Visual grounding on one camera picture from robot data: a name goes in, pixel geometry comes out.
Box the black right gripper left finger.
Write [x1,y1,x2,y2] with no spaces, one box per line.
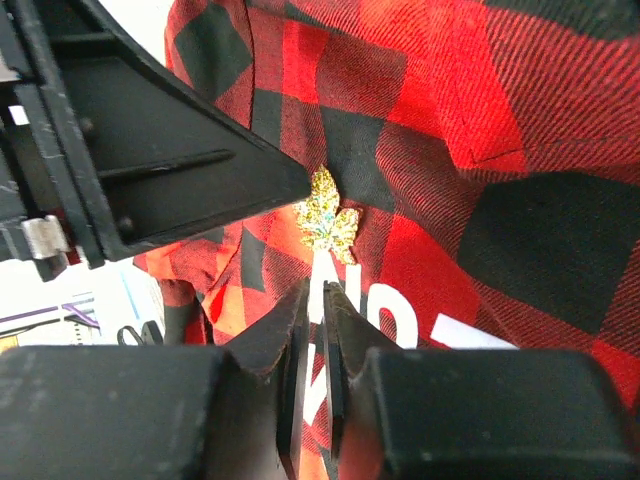
[219,280,310,479]

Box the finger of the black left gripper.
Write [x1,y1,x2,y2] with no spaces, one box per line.
[14,1,310,262]

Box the red black plaid shirt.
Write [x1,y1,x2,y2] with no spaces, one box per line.
[133,0,640,480]

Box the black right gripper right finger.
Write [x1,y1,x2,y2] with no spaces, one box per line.
[322,281,401,460]

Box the gold maple leaf brooch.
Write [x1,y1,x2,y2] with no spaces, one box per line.
[293,166,360,265]

